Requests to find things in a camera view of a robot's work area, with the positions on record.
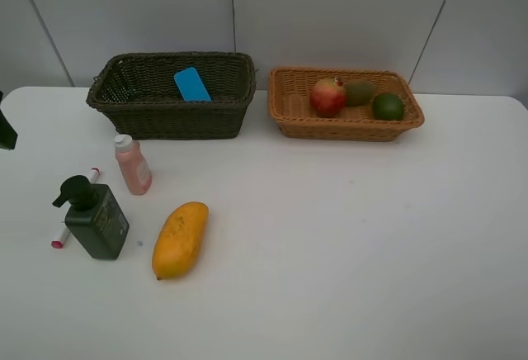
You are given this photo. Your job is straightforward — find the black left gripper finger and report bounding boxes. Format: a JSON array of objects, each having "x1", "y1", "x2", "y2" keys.
[{"x1": 0, "y1": 110, "x2": 18, "y2": 150}]

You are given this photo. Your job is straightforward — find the blue board eraser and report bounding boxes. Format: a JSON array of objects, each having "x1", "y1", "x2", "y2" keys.
[{"x1": 173, "y1": 67, "x2": 212, "y2": 102}]

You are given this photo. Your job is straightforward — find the red green pomegranate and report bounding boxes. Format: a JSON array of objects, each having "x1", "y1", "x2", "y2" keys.
[{"x1": 309, "y1": 77, "x2": 347, "y2": 118}]

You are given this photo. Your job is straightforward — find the brown kiwi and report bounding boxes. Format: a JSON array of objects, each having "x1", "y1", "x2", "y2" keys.
[{"x1": 343, "y1": 80, "x2": 376, "y2": 107}]

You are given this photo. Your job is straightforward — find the green lime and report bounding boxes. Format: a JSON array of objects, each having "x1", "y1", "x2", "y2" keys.
[{"x1": 372, "y1": 92, "x2": 404, "y2": 121}]

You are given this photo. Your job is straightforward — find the white marker red caps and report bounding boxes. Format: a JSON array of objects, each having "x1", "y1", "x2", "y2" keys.
[{"x1": 51, "y1": 168, "x2": 101, "y2": 249}]

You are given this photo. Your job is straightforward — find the dark green pump bottle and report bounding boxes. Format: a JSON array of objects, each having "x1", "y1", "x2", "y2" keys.
[{"x1": 53, "y1": 175, "x2": 130, "y2": 261}]

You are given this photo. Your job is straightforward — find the pink bottle white cap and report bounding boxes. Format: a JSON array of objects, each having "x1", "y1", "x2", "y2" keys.
[{"x1": 113, "y1": 135, "x2": 152, "y2": 196}]

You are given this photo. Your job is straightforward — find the dark brown wicker basket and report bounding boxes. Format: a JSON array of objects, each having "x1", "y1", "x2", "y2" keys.
[{"x1": 87, "y1": 51, "x2": 256, "y2": 140}]

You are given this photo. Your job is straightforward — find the yellow mango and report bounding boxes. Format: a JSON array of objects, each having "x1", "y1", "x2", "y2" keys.
[{"x1": 152, "y1": 201, "x2": 209, "y2": 281}]

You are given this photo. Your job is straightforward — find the orange wicker basket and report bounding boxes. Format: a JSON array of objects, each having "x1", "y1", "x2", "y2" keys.
[{"x1": 267, "y1": 67, "x2": 425, "y2": 142}]

